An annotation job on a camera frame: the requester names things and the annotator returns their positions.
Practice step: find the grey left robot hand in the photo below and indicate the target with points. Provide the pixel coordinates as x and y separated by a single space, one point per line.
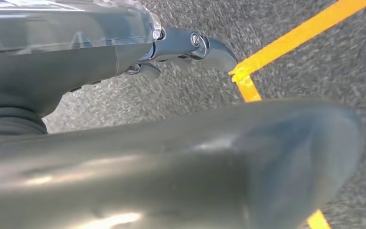
170 173

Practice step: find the yellow floor tape square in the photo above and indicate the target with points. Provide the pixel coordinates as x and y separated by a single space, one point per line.
296 34

